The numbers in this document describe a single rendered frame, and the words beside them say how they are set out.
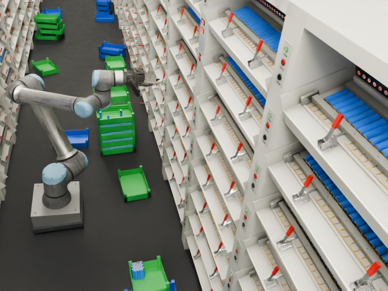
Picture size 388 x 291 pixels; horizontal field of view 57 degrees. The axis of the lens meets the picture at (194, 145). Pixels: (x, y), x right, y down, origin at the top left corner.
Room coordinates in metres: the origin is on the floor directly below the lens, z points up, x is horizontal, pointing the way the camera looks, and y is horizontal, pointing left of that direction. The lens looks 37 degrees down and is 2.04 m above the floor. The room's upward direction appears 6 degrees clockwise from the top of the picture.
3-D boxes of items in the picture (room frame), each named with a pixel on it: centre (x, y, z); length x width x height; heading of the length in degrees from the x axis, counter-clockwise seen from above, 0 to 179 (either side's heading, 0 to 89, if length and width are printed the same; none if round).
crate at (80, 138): (2.57, 1.11, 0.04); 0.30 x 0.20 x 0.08; 104
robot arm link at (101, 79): (1.78, 0.54, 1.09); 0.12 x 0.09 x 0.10; 108
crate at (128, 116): (2.56, 0.70, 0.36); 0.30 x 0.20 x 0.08; 111
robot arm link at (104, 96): (1.77, 0.55, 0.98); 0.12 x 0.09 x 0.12; 158
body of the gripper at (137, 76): (1.84, 0.38, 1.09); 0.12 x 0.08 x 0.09; 108
